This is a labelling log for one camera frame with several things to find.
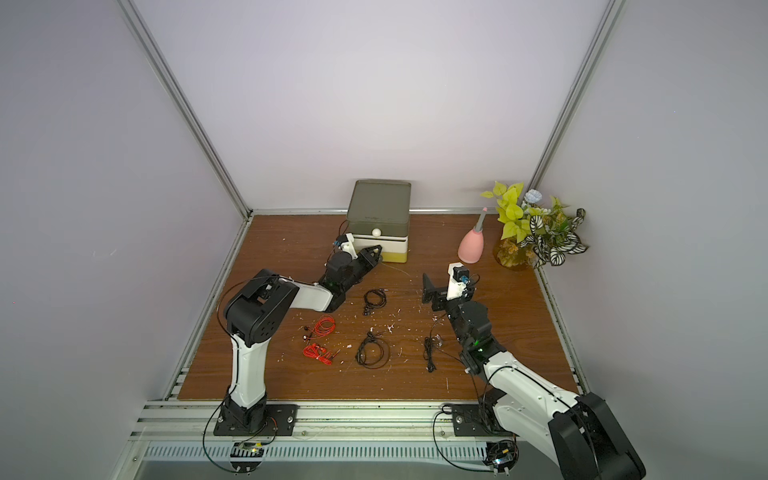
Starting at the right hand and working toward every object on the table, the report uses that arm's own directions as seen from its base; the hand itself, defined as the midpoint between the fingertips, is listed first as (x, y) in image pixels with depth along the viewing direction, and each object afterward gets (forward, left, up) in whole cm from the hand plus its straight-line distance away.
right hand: (443, 269), depth 78 cm
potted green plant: (+10, -26, +3) cm, 28 cm away
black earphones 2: (-13, +3, -19) cm, 23 cm away
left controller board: (-41, +50, -23) cm, 68 cm away
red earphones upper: (-9, +35, -18) cm, 40 cm away
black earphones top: (-1, +22, -20) cm, 30 cm away
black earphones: (-11, +20, -20) cm, 30 cm away
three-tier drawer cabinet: (+29, +19, 0) cm, 35 cm away
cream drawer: (+15, +16, -8) cm, 24 cm away
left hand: (+13, +16, -7) cm, 22 cm away
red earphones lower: (-17, +35, -19) cm, 43 cm away
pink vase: (+19, -12, -14) cm, 26 cm away
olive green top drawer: (+18, +19, -1) cm, 26 cm away
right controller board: (-39, -13, -22) cm, 46 cm away
